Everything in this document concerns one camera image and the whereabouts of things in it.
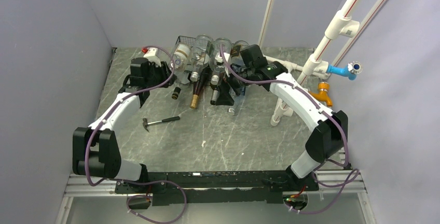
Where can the blue faucet tap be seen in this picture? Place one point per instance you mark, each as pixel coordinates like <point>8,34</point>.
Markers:
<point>351,70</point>

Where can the clear bottle dark neck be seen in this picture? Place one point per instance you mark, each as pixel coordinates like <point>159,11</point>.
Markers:
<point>216,63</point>

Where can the clear bottle silver cap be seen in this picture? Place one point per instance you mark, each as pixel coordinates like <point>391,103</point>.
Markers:
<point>200,55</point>

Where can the small black hammer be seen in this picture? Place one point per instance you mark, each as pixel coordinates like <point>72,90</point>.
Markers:
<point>147,123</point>

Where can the lower bottle black gold cap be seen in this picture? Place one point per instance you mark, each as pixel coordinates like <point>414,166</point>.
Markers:
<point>176,93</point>

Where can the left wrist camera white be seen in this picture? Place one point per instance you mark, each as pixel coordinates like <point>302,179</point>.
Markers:
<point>152,54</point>

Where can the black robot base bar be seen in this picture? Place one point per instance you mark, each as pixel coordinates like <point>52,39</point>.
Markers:
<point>219,187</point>

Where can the blue tinted clear bottle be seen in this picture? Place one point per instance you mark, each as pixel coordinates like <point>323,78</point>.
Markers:
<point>237,91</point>

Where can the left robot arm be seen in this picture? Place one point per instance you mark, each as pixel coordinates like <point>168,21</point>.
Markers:
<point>95,148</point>

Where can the white pvc pipe frame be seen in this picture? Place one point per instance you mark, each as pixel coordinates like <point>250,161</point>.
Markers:
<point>302,23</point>

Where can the clear bottle blue medallion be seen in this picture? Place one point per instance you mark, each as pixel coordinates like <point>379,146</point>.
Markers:
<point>181,54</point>

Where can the dark wine bottle gold cap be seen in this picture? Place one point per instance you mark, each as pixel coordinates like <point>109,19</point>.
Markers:
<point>198,87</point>

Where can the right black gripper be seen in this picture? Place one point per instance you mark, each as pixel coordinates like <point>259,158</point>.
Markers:
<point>224,97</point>

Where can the black wire wine rack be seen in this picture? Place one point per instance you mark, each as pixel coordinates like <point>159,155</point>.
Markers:
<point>190,41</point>

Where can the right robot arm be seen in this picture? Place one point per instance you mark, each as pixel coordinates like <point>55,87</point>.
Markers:
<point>328,128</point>

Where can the lower bottle silver cap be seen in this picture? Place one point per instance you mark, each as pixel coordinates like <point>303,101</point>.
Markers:
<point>214,97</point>

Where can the orange faucet tap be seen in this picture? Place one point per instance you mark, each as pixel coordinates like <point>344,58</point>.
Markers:
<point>322,94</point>

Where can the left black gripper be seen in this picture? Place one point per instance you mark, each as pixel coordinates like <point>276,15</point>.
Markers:
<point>164,71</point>

